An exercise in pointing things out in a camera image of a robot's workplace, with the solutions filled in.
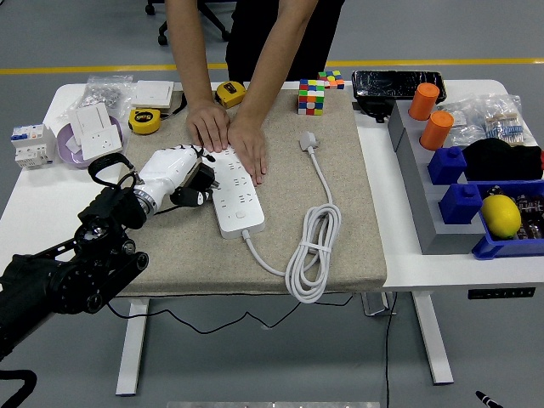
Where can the person's right hand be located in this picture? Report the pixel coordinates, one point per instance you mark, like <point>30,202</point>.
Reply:
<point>208,125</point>

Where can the person's left hand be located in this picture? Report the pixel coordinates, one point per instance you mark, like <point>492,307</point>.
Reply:
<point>251,144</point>

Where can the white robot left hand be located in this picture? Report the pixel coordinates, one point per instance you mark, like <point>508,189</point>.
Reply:
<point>163,170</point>

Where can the black-white robot right hand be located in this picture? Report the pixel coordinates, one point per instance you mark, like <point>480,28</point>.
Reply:
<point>484,400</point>

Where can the black plug adapter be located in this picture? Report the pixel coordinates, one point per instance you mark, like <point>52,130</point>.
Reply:
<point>204,176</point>

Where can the white power strip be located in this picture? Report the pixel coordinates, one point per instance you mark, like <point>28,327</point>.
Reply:
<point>238,212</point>

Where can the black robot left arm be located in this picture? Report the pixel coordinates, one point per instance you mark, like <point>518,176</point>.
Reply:
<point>76,280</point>

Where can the person's left forearm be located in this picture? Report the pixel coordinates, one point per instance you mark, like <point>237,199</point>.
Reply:
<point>276,55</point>

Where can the person's right forearm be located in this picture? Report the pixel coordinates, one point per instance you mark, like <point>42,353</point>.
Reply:
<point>187,51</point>

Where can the yellow tape measure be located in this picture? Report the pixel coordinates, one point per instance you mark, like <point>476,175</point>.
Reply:
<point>231,93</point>
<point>144,121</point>

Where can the large colourful puzzle cube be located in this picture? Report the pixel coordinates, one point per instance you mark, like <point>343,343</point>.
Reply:
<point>311,100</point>

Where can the white table leg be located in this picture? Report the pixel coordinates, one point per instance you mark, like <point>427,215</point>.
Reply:
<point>433,340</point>
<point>129,361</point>

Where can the grey-brown mat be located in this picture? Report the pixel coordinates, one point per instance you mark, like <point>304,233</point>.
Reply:
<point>178,255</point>

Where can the purple bowl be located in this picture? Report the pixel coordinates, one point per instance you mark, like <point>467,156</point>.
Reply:
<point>70,159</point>

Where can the black office chair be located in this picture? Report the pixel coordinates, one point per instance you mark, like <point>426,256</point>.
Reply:
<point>162,39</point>

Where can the clear bag of screws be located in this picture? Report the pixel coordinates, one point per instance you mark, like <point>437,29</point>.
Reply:
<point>106,91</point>

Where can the person's torso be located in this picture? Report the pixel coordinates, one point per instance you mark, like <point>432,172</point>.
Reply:
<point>251,34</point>

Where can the small colourful puzzle cube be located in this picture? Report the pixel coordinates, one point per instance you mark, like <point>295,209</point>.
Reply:
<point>333,80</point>

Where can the black table control panel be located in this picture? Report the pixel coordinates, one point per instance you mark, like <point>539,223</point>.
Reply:
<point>501,293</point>

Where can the white circuit breaker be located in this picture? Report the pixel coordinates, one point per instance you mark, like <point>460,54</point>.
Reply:
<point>32,146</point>

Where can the black plastic-wrapped tray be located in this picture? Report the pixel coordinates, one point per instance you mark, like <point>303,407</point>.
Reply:
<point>382,83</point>

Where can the grey box under table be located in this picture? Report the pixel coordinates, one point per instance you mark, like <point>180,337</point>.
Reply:
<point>374,304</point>

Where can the blue storage bin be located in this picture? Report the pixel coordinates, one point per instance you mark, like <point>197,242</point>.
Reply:
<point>510,248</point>

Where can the grey stepped block holder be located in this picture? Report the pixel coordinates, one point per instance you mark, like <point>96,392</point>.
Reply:
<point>442,238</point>

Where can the orange cylinder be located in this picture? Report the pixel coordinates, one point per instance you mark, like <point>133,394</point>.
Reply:
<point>424,102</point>
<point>438,132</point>

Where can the yellow lemon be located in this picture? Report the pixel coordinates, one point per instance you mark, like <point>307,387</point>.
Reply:
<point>501,217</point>

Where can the blue block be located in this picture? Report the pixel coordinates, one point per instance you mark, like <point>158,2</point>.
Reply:
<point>446,166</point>
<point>459,206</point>

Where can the clear plastic bag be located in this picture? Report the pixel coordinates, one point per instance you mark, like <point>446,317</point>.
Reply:
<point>465,127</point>

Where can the black cloth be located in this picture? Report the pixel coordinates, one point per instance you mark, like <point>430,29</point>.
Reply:
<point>501,161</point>

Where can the clear bag of resistors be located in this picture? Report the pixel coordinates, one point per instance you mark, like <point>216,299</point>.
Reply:
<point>508,127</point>

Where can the white switch panel stack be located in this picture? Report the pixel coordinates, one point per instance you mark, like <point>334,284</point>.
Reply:
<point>151,93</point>

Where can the white wall socket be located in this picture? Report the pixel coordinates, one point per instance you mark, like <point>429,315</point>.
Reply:
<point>102,142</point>

